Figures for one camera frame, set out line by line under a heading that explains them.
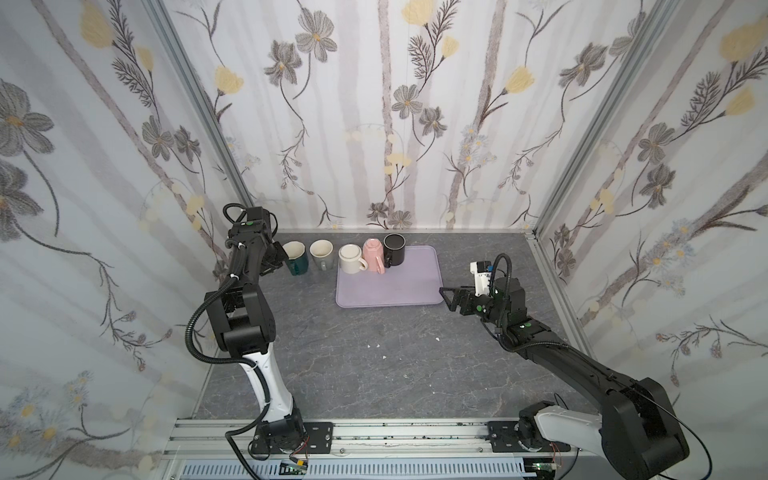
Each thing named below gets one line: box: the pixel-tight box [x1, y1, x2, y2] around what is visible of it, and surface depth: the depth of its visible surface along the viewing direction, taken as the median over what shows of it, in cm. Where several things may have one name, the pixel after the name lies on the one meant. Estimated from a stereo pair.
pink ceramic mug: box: [362, 238, 386, 275], surface depth 106 cm
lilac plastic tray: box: [336, 245, 444, 308], surface depth 109 cm
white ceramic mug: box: [338, 243, 368, 275], surface depth 106 cm
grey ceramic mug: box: [309, 238, 335, 271], surface depth 104 cm
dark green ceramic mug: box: [283, 240, 309, 276], surface depth 103 cm
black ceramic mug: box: [383, 233, 406, 269], surface depth 107 cm
